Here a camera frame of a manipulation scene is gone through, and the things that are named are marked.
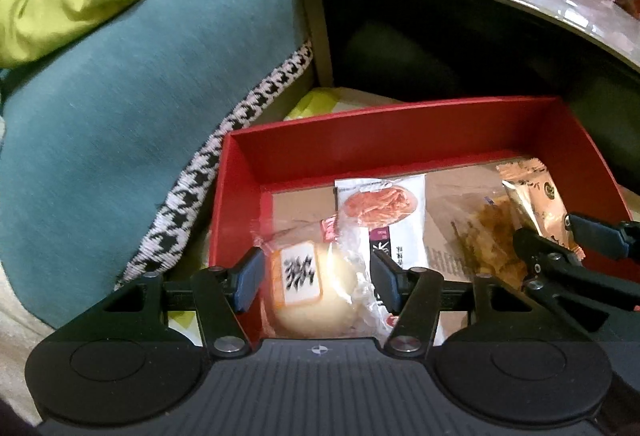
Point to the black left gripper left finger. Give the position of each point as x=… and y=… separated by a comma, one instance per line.
x=220, y=294

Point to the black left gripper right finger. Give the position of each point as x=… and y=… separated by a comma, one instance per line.
x=413, y=297

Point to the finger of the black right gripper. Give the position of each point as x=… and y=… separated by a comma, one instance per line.
x=617, y=242
x=536, y=252

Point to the gold foil snack packet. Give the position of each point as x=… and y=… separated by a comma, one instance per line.
x=536, y=203

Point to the clear bag steamed cake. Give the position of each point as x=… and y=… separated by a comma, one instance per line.
x=316, y=285

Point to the green white checkered tablecloth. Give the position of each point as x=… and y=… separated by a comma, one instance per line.
x=315, y=102

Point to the clear bag cornflake cookie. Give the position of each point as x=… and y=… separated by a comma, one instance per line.
x=478, y=227

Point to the white red snack packet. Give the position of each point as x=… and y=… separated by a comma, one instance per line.
x=387, y=215

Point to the red cardboard box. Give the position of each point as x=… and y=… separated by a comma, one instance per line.
x=287, y=170

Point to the teal houndstooth-trimmed sofa cover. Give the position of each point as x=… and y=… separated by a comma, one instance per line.
x=111, y=146

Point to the cream fleece blanket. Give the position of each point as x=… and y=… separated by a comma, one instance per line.
x=20, y=333

